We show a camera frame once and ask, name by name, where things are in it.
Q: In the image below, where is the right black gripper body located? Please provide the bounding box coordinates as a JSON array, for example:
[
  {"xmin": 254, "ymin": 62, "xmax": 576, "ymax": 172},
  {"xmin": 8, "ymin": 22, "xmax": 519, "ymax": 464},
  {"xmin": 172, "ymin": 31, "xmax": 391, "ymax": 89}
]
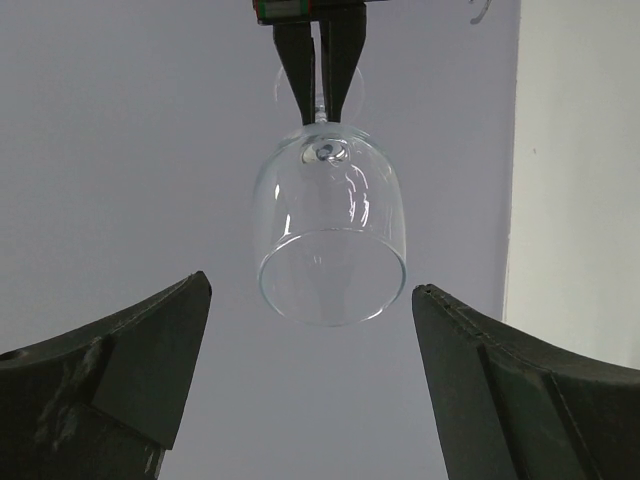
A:
[{"xmin": 252, "ymin": 0, "xmax": 366, "ymax": 24}]

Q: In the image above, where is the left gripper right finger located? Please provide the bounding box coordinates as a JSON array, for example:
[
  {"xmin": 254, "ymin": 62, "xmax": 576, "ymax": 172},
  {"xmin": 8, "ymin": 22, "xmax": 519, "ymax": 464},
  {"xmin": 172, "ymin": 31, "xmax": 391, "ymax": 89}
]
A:
[{"xmin": 412, "ymin": 285, "xmax": 639, "ymax": 480}]

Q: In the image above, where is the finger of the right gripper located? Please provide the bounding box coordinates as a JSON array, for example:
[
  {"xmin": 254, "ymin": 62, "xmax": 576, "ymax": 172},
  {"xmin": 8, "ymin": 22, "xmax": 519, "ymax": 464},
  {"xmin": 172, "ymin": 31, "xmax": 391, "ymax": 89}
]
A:
[
  {"xmin": 273, "ymin": 23, "xmax": 316, "ymax": 124},
  {"xmin": 319, "ymin": 1, "xmax": 367, "ymax": 121}
]

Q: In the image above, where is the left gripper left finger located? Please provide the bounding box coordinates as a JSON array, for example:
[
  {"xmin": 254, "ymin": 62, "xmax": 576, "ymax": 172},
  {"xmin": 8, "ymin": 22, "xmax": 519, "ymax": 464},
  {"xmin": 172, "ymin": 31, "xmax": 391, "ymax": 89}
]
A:
[{"xmin": 1, "ymin": 271, "xmax": 211, "ymax": 479}]

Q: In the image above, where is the chrome wine glass rack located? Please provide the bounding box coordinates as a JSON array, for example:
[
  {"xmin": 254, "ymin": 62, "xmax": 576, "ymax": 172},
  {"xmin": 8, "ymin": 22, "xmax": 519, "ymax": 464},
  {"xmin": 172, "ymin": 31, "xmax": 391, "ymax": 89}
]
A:
[{"xmin": 469, "ymin": 0, "xmax": 492, "ymax": 25}]

